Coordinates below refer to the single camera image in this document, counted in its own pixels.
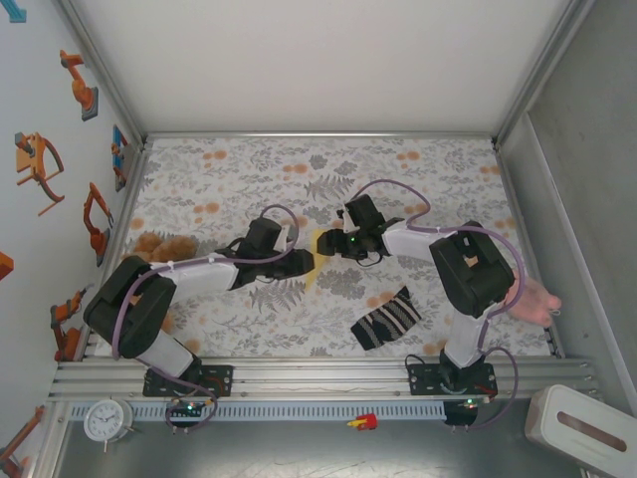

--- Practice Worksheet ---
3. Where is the yellow cloth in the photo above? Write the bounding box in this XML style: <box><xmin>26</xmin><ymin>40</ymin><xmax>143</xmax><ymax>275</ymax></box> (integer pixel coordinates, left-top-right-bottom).
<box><xmin>304</xmin><ymin>228</ymin><xmax>332</xmax><ymax>291</ymax></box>

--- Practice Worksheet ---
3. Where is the black beige striped sock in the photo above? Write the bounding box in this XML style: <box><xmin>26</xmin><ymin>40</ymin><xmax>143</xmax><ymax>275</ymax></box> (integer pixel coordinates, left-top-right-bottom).
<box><xmin>349</xmin><ymin>286</ymin><xmax>423</xmax><ymax>352</ymax></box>

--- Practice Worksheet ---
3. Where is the brown teddy bear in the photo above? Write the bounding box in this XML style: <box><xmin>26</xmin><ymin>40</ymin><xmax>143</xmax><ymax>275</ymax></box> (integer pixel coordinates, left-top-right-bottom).
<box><xmin>121</xmin><ymin>231</ymin><xmax>196</xmax><ymax>336</ymax></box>

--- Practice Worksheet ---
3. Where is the floral patterned tablecloth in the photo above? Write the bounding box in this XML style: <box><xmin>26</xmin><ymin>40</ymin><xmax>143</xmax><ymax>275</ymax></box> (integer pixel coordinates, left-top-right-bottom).
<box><xmin>94</xmin><ymin>136</ymin><xmax>561</xmax><ymax>359</ymax></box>

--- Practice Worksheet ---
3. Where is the blue orange machine sticker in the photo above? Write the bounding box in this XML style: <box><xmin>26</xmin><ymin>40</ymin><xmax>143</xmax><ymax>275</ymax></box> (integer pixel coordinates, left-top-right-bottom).
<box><xmin>109</xmin><ymin>123</ymin><xmax>131</xmax><ymax>193</ymax></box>

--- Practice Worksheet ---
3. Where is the pink plush toy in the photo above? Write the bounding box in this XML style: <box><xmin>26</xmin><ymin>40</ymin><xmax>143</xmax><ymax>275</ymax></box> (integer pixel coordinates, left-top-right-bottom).
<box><xmin>507</xmin><ymin>276</ymin><xmax>563</xmax><ymax>328</ymax></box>

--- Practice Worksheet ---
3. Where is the white alarm clock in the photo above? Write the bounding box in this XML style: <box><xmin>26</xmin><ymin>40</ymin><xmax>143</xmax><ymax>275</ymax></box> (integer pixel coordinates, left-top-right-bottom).
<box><xmin>83</xmin><ymin>399</ymin><xmax>135</xmax><ymax>454</ymax></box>

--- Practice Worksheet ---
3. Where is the white tissue box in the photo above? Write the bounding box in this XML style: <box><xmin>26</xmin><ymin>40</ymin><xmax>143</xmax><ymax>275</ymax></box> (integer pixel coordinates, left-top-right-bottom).
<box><xmin>524</xmin><ymin>383</ymin><xmax>637</xmax><ymax>478</ymax></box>

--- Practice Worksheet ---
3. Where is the orange claw machine sticker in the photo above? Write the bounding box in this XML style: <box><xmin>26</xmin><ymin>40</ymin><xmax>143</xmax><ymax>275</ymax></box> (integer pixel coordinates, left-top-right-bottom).
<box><xmin>13</xmin><ymin>131</ymin><xmax>67</xmax><ymax>218</ymax></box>

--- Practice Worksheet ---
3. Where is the aluminium back rail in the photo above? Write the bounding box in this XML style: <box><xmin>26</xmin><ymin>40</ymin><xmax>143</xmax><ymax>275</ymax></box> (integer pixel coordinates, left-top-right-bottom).
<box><xmin>143</xmin><ymin>130</ymin><xmax>499</xmax><ymax>141</ymax></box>

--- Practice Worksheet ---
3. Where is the aluminium rail bed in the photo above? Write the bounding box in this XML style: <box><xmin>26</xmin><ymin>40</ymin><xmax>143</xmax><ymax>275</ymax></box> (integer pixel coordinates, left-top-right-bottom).
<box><xmin>47</xmin><ymin>356</ymin><xmax>606</xmax><ymax>403</ymax></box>

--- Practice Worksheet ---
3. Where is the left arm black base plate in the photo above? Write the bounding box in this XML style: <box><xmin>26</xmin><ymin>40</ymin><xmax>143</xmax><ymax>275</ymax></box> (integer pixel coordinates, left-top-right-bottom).
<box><xmin>142</xmin><ymin>364</ymin><xmax>235</xmax><ymax>398</ymax></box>

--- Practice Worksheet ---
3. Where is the white slotted cable duct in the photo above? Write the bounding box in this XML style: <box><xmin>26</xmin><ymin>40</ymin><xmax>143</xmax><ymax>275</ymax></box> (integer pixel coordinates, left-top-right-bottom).
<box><xmin>69</xmin><ymin>401</ymin><xmax>447</xmax><ymax>420</ymax></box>

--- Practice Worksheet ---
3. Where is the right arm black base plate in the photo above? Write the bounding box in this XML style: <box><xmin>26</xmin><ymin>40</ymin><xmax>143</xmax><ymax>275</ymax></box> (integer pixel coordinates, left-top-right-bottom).
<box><xmin>407</xmin><ymin>362</ymin><xmax>498</xmax><ymax>397</ymax></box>

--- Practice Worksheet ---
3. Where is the left aluminium side rail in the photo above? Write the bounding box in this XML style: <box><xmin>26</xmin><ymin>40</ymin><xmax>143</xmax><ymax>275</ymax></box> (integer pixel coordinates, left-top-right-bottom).
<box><xmin>79</xmin><ymin>141</ymin><xmax>151</xmax><ymax>360</ymax></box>

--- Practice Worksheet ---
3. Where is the aluminium side rail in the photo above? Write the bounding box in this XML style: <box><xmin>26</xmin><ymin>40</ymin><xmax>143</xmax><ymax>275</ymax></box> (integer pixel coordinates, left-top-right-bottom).
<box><xmin>495</xmin><ymin>142</ymin><xmax>566</xmax><ymax>359</ymax></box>
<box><xmin>79</xmin><ymin>141</ymin><xmax>151</xmax><ymax>360</ymax></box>

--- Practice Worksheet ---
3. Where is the right aluminium side rail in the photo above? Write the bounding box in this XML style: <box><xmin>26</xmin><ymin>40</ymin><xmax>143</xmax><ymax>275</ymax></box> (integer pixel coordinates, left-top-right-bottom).
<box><xmin>495</xmin><ymin>142</ymin><xmax>566</xmax><ymax>359</ymax></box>

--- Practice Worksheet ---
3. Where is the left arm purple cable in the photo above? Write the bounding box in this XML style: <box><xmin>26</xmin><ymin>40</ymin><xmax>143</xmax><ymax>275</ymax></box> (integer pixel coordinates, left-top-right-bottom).
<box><xmin>111</xmin><ymin>203</ymin><xmax>299</xmax><ymax>434</ymax></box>

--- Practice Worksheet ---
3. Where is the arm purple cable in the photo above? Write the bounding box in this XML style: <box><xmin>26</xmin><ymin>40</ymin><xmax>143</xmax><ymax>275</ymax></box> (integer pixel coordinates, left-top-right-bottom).
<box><xmin>111</xmin><ymin>203</ymin><xmax>299</xmax><ymax>434</ymax></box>
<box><xmin>355</xmin><ymin>178</ymin><xmax>527</xmax><ymax>432</ymax></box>

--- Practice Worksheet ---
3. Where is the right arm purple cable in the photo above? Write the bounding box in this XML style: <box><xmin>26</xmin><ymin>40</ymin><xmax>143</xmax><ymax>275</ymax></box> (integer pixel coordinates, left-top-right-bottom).
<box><xmin>355</xmin><ymin>178</ymin><xmax>527</xmax><ymax>432</ymax></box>

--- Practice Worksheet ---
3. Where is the right aluminium upright post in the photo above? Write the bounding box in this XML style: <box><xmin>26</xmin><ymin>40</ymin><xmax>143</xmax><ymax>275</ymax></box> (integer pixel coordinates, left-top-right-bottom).
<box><xmin>491</xmin><ymin>0</ymin><xmax>598</xmax><ymax>148</ymax></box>

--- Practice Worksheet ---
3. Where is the aluminium upright post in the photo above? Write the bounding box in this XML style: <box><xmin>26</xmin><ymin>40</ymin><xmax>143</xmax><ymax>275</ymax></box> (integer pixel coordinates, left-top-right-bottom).
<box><xmin>54</xmin><ymin>0</ymin><xmax>149</xmax><ymax>148</ymax></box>
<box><xmin>491</xmin><ymin>0</ymin><xmax>598</xmax><ymax>148</ymax></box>

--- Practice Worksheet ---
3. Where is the left aluminium upright post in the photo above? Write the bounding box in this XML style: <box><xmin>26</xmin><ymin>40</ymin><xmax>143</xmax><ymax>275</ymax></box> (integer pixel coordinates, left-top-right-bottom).
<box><xmin>54</xmin><ymin>0</ymin><xmax>149</xmax><ymax>148</ymax></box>

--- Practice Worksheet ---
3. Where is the blue wall sticker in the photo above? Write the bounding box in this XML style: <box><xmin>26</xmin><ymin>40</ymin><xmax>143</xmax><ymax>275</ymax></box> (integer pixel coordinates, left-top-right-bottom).
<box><xmin>0</xmin><ymin>0</ymin><xmax>29</xmax><ymax>25</ymax></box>

